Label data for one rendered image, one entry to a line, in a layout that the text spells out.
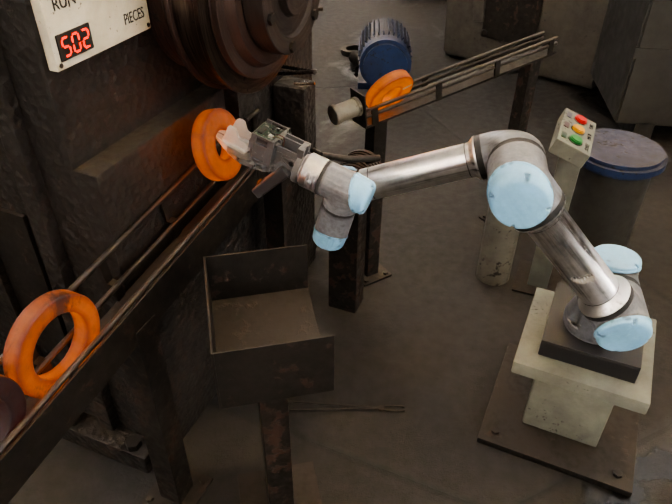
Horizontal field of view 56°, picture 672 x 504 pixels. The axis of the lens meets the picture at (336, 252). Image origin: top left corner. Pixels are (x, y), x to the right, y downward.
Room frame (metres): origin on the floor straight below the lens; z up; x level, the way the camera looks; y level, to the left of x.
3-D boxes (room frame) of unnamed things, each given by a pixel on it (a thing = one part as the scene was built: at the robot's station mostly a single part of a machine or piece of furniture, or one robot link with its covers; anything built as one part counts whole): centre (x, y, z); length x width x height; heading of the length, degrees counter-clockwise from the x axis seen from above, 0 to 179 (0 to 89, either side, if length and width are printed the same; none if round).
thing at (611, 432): (1.17, -0.66, 0.13); 0.40 x 0.40 x 0.26; 66
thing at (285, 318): (0.85, 0.13, 0.36); 0.26 x 0.20 x 0.72; 13
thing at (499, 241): (1.79, -0.58, 0.26); 0.12 x 0.12 x 0.52
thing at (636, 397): (1.17, -0.66, 0.28); 0.32 x 0.32 x 0.04; 66
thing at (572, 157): (1.77, -0.74, 0.31); 0.24 x 0.16 x 0.62; 158
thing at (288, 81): (1.64, 0.12, 0.68); 0.11 x 0.08 x 0.24; 68
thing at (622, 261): (1.15, -0.65, 0.53); 0.13 x 0.12 x 0.14; 171
